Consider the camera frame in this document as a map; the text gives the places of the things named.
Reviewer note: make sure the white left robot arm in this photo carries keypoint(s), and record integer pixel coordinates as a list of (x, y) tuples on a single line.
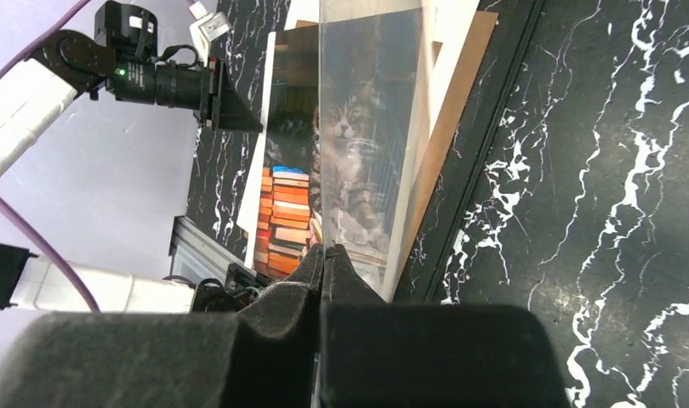
[(105, 182)]

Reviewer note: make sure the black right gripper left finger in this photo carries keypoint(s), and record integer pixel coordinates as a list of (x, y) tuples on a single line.
[(157, 343)]

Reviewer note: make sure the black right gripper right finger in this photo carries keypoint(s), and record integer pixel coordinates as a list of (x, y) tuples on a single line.
[(376, 354)]

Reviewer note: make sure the white mat board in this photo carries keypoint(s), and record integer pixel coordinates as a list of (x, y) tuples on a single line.
[(448, 23)]

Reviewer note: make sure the brown cardboard backing board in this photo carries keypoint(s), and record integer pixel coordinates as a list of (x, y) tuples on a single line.
[(432, 151)]

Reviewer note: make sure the black picture frame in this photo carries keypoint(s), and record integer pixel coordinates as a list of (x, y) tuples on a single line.
[(493, 83)]

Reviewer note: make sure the cat photo print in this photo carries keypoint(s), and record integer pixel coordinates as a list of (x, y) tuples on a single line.
[(275, 212)]

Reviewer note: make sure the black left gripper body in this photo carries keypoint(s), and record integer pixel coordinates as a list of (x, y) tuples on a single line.
[(176, 78)]

